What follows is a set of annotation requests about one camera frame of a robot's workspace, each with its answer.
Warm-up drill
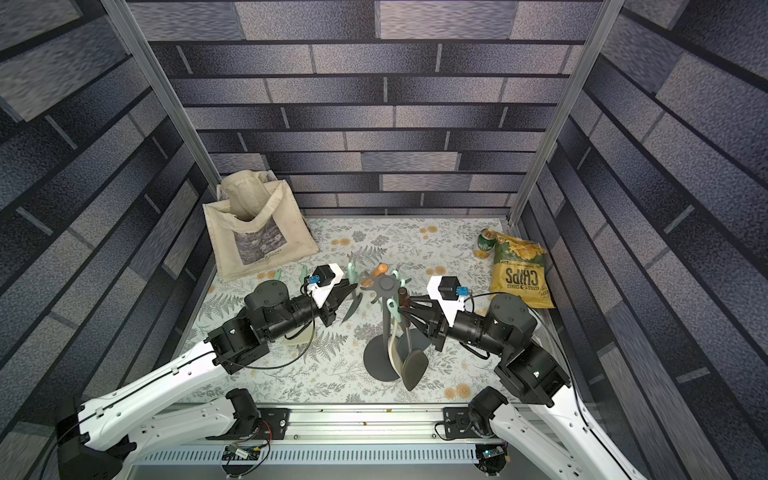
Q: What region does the grey spatula mint handle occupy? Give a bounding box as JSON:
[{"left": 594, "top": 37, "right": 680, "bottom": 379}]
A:
[{"left": 342, "top": 260, "right": 362, "bottom": 323}]

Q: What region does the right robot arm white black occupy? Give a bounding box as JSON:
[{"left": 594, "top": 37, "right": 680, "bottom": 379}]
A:
[{"left": 398, "top": 293, "right": 643, "bottom": 479}]

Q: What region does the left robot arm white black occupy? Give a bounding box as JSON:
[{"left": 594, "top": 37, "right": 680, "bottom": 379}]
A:
[{"left": 56, "top": 278, "right": 356, "bottom": 479}]

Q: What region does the grey utensil rack stand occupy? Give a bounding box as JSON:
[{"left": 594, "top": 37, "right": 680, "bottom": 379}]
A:
[{"left": 362, "top": 269, "right": 429, "bottom": 385}]

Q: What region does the green drink can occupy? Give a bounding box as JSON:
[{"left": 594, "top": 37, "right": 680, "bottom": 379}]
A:
[{"left": 477, "top": 228, "right": 497, "bottom": 252}]

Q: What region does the yellow green chips bag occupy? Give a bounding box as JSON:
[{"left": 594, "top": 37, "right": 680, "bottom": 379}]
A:
[{"left": 490, "top": 233, "right": 554, "bottom": 309}]

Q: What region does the beige canvas tote bag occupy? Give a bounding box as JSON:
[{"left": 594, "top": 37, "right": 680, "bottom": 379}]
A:
[{"left": 203, "top": 170, "right": 319, "bottom": 282}]

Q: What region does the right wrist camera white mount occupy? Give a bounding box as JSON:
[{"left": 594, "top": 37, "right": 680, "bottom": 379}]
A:
[{"left": 427, "top": 276, "right": 470, "bottom": 327}]

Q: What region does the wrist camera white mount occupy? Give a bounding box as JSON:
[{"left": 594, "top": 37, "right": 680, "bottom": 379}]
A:
[
  {"left": 306, "top": 263, "right": 344, "bottom": 308},
  {"left": 427, "top": 276, "right": 470, "bottom": 327}
]

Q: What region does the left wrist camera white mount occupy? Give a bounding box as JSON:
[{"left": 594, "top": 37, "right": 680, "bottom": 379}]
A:
[{"left": 306, "top": 263, "right": 344, "bottom": 308}]

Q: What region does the grey spatula dark wood handle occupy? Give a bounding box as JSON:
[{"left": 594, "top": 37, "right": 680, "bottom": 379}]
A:
[{"left": 396, "top": 309, "right": 428, "bottom": 391}]

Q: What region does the cream turner mint handle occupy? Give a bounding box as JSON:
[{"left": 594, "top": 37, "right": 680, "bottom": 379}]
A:
[{"left": 386, "top": 298, "right": 403, "bottom": 377}]

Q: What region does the cream spoon light wood handle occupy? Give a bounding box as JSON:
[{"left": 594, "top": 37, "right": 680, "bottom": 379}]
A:
[{"left": 361, "top": 263, "right": 389, "bottom": 289}]

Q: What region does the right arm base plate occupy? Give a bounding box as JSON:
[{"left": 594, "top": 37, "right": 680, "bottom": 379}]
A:
[{"left": 433, "top": 404, "right": 530, "bottom": 445}]

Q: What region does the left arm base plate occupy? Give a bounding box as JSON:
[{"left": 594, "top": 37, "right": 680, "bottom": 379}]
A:
[{"left": 206, "top": 408, "right": 291, "bottom": 441}]

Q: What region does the aluminium mounting rail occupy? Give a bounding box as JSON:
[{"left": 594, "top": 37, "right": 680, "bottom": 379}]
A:
[{"left": 122, "top": 403, "right": 607, "bottom": 446}]

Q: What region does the right circuit board with wires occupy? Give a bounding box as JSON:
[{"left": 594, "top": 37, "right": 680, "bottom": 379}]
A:
[{"left": 475, "top": 444, "right": 508, "bottom": 477}]

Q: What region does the circuit board with wires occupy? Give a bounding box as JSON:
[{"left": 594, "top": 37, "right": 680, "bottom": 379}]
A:
[
  {"left": 475, "top": 444, "right": 508, "bottom": 477},
  {"left": 221, "top": 444, "right": 269, "bottom": 479}
]

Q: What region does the left circuit board with wires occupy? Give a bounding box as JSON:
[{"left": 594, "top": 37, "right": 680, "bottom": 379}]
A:
[{"left": 221, "top": 444, "right": 269, "bottom": 479}]

